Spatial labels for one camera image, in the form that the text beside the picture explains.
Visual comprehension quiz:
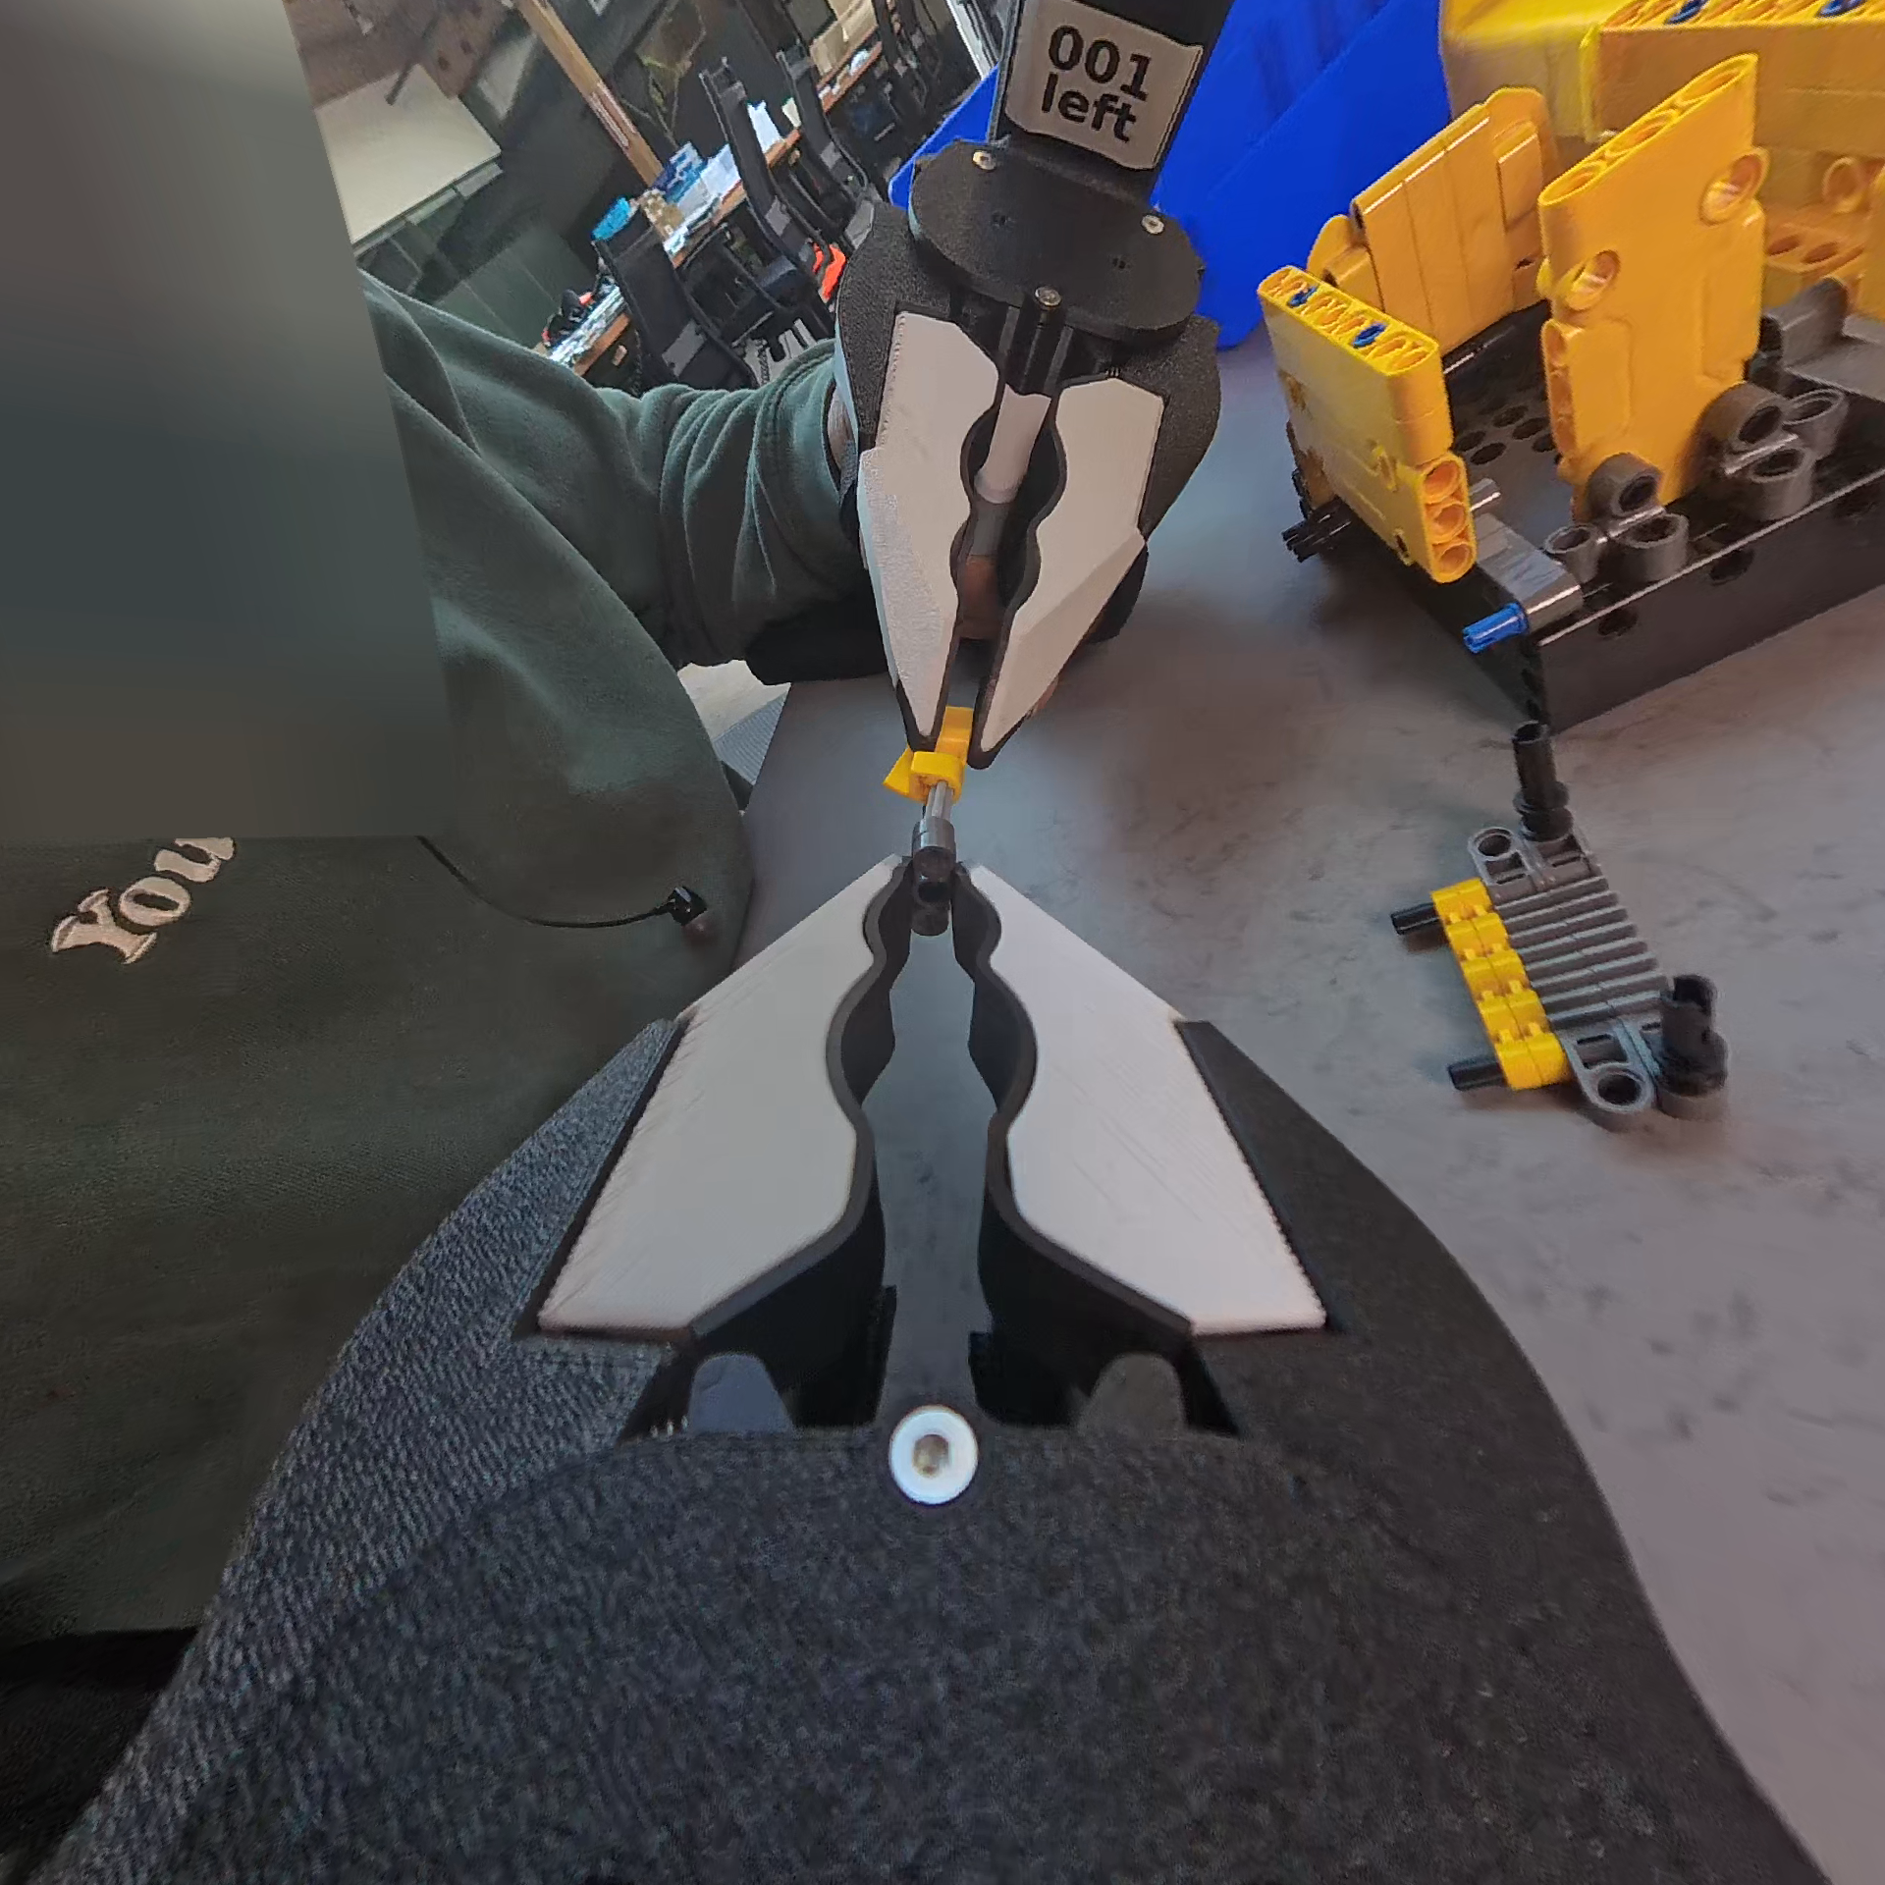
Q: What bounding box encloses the black mesh chair back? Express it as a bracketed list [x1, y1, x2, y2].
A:
[675, 664, 792, 808]

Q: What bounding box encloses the person's left forearm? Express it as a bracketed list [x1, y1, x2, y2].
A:
[360, 278, 890, 688]

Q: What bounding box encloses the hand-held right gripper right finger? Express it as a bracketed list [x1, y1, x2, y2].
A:
[950, 863, 1328, 1425]

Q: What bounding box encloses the blue plastic bin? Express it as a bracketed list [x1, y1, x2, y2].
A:
[888, 0, 1456, 360]

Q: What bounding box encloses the yellow black lego model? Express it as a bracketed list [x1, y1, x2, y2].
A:
[1256, 0, 1885, 734]

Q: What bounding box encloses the grey yellow lego subassembly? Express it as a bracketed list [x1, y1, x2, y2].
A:
[1387, 717, 1727, 1132]

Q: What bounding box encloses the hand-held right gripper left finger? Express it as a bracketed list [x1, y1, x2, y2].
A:
[538, 858, 903, 1425]

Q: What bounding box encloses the black office chair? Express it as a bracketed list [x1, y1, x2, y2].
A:
[594, 219, 757, 391]
[696, 55, 842, 344]

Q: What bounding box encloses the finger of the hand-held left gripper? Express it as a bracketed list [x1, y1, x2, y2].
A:
[854, 307, 1007, 755]
[974, 379, 1166, 770]

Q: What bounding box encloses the long wooden office desk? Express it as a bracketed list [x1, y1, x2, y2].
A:
[538, 46, 888, 379]

